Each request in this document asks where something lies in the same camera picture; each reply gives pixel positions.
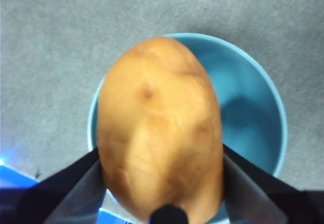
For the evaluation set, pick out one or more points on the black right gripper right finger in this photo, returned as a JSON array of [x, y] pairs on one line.
[[265, 198]]

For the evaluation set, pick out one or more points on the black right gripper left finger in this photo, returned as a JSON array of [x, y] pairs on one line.
[[63, 191]]

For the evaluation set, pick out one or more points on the blue bowl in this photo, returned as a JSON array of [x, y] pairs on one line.
[[248, 107]]

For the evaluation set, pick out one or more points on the brown potato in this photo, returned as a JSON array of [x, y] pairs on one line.
[[157, 122]]

